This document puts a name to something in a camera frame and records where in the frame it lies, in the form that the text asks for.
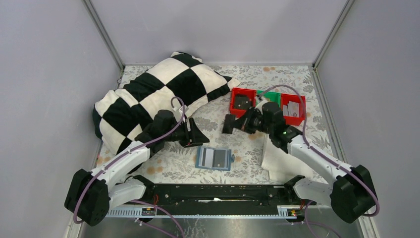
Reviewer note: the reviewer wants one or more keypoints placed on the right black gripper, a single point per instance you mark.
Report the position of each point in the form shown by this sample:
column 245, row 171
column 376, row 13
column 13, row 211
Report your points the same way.
column 243, row 122

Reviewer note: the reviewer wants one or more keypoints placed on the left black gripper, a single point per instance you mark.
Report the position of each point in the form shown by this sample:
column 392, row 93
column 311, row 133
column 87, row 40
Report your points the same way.
column 197, row 137

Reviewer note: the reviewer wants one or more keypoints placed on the black credit card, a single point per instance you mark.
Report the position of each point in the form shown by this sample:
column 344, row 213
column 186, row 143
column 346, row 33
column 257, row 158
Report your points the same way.
column 228, row 124
column 219, row 159

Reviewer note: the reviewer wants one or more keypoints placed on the blue card holder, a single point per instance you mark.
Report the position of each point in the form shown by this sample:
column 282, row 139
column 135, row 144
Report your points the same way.
column 204, row 158

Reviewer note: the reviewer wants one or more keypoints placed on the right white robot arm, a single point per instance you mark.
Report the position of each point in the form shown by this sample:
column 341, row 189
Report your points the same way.
column 348, row 190

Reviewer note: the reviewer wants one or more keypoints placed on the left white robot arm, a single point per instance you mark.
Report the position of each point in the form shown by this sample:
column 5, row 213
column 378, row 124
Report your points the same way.
column 93, row 193

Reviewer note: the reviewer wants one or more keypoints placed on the black cards in bin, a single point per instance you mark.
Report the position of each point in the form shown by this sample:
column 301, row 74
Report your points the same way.
column 241, row 102

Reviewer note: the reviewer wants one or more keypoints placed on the white cards in bin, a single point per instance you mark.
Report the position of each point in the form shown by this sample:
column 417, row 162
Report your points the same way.
column 292, row 109

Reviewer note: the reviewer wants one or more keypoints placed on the left red plastic bin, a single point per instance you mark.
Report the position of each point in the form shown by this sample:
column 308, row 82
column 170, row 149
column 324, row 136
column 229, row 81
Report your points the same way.
column 250, row 93

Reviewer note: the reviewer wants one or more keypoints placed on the red plastic bin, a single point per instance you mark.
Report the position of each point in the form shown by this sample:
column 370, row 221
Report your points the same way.
column 250, row 93
column 285, row 98

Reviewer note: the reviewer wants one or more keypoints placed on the green plastic bin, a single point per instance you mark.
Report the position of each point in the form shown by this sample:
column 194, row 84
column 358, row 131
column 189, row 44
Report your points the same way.
column 270, row 96

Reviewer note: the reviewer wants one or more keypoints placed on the right red plastic bin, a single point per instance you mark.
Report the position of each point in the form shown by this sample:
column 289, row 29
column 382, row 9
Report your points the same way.
column 285, row 98

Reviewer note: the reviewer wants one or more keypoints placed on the black white checkered pillow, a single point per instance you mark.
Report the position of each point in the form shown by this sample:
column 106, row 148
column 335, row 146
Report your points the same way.
column 122, row 114

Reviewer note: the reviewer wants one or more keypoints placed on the white folded towel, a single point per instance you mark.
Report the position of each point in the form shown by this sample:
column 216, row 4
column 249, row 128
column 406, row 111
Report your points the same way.
column 282, row 167

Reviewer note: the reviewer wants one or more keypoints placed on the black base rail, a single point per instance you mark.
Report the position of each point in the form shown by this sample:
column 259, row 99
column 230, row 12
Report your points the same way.
column 196, row 198

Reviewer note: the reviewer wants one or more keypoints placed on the grey slotted cable duct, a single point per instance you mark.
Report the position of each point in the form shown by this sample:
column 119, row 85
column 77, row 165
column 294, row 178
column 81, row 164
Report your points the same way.
column 275, row 212

